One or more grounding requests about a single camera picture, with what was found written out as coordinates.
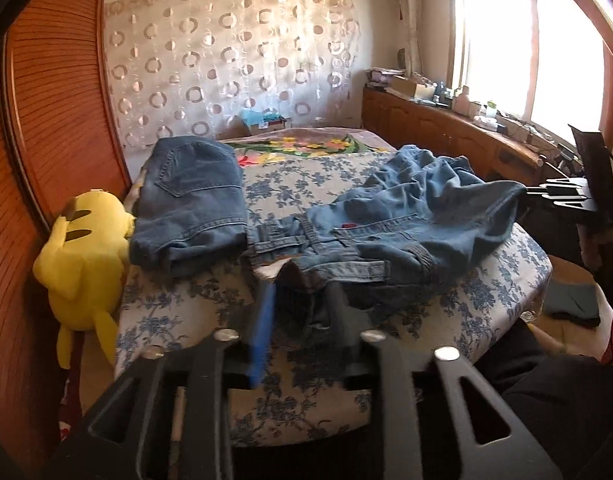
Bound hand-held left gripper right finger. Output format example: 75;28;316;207
326;282;564;480

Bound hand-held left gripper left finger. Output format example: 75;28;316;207
49;260;287;480

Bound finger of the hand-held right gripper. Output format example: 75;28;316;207
551;196;596;211
525;178;588;197

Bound blue jeans pants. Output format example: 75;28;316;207
129;136;250;278
241;144;529;341

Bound folded blue jeans pants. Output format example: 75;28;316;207
129;136;250;278

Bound dark green cloth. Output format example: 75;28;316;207
542;282;602;328

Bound white plastic bottle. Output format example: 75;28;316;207
453;85;472;117

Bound wooden window cabinet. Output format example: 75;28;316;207
361;85;572;186

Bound bed with blue floral sheet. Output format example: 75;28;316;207
114;127;554;448

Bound bright window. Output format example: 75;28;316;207
449;0;609;143

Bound beige cardboard box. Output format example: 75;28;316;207
386;75;438;102

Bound colourful flower blanket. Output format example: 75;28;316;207
221;127;397;167

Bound yellow plush toy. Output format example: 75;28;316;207
33;189;136;370

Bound person's black trouser leg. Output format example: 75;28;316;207
473;317;613;480

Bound beige window curtain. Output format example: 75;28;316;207
389;0;424;78

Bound circle-patterned sheer curtain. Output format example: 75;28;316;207
104;0;364;148

